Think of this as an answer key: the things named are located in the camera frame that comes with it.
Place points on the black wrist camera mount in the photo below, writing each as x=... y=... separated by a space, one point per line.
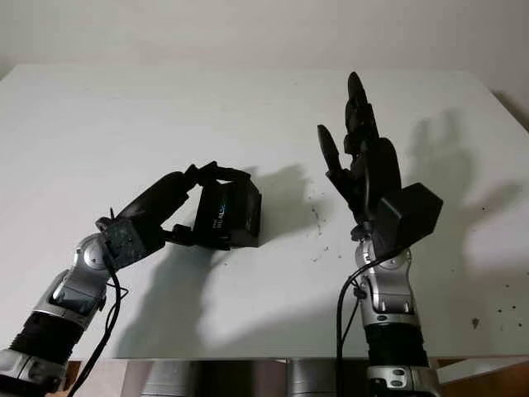
x=128 y=244
x=413 y=215

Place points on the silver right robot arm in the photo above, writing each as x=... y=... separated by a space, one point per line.
x=388 y=289

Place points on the black Intel RealSense box lid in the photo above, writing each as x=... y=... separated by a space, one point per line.
x=215 y=215

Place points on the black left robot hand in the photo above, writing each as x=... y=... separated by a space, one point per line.
x=157 y=198

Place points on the grey left robot thigh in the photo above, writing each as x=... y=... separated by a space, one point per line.
x=167 y=378

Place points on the grey right robot thigh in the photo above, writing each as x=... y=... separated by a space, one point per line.
x=308 y=378

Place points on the grey robot thigh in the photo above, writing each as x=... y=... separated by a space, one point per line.
x=308 y=378
x=167 y=378

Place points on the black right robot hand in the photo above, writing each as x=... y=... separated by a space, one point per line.
x=380 y=173

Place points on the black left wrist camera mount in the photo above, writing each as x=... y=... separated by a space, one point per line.
x=128 y=244

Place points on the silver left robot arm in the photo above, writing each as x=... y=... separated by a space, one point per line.
x=74 y=289

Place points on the white table leg frame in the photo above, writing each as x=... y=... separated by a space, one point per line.
x=483 y=368

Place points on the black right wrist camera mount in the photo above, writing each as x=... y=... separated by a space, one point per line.
x=413 y=215

